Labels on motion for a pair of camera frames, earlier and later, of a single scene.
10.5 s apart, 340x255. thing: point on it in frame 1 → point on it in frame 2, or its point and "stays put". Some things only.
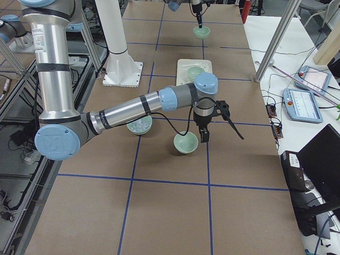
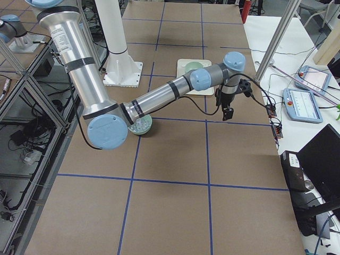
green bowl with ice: [141, 126] stays put
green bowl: [186, 144] → [193, 65]
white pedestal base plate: [121, 69] stays put
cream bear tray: [187, 69] stays put
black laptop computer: [320, 160] stays put
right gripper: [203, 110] → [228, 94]
